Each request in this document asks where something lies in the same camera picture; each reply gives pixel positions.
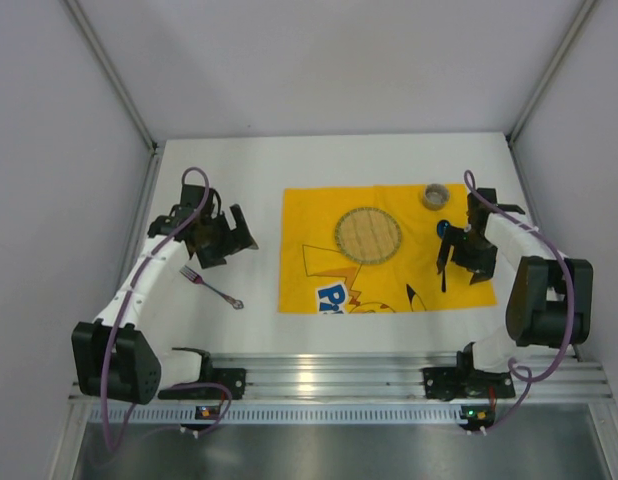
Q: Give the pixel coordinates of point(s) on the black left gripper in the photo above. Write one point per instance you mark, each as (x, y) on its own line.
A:
(224, 240)

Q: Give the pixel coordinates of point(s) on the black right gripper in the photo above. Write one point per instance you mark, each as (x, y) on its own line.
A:
(465, 251)

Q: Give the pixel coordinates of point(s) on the blue metal spoon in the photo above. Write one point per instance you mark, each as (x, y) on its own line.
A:
(444, 251)

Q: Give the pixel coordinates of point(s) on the pink metal fork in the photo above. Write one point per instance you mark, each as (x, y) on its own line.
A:
(195, 278)

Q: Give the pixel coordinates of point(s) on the small grey ceramic cup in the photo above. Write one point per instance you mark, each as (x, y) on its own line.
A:
(435, 196)

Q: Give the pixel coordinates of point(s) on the yellow Pikachu cloth placemat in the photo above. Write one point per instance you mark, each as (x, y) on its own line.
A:
(316, 278)

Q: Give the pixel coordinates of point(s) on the round woven bamboo plate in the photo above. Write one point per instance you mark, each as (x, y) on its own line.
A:
(368, 236)

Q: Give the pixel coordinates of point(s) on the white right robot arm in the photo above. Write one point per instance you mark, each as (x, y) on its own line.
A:
(549, 306)

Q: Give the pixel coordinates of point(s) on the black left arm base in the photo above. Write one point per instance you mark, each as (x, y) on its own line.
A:
(221, 384)

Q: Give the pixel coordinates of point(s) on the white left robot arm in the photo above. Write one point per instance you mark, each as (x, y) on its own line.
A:
(135, 349)

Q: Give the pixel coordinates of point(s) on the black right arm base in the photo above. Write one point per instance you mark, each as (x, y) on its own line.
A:
(448, 383)

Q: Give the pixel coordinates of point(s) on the aluminium mounting rail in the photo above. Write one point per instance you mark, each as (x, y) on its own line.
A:
(394, 377)

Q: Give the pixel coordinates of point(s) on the slotted grey cable duct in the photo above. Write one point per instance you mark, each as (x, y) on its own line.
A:
(302, 414)

